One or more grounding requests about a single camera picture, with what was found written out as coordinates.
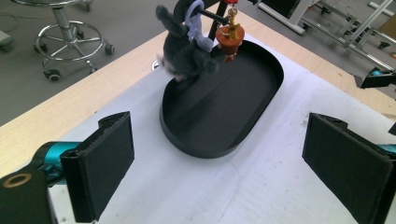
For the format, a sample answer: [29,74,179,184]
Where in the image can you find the red strap figurine keychain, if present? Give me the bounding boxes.
[215,0,247,63]

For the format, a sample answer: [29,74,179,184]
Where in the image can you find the aluminium rail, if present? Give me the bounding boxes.
[298,0,396,73]

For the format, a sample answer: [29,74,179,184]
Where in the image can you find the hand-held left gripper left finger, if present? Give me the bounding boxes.
[60,110,135,224]

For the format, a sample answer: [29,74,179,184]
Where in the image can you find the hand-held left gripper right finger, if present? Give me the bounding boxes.
[301,112,396,224]

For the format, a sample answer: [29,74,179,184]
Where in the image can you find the grey and white plush keychain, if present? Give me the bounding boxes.
[155,0,220,83]

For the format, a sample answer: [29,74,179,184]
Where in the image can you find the dark oval tray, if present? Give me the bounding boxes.
[159,0,285,160]

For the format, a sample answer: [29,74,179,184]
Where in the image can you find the white stand leg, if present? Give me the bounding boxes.
[257,0,313,35]

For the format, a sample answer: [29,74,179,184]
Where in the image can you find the white table mat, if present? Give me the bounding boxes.
[49,32,396,224]

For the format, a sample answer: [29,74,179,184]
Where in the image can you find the black round stool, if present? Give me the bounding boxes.
[11,0,115,83]

